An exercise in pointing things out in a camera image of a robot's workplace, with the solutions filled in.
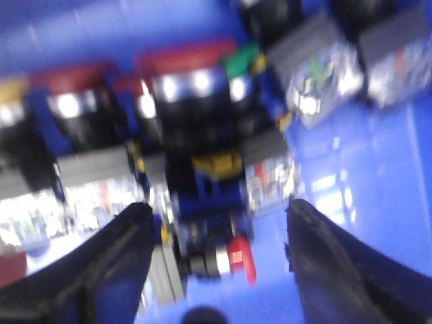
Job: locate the grey contact block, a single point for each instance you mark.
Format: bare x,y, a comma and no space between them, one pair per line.
317,68

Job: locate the red mushroom push button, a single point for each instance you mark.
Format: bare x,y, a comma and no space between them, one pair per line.
240,257

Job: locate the green push button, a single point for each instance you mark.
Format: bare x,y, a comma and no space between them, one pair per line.
238,63

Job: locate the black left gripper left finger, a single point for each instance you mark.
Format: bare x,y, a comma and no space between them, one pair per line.
99,282

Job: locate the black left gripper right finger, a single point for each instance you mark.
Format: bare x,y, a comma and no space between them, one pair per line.
343,280

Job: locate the large blue crate left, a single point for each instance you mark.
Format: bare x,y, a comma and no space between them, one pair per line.
369,170

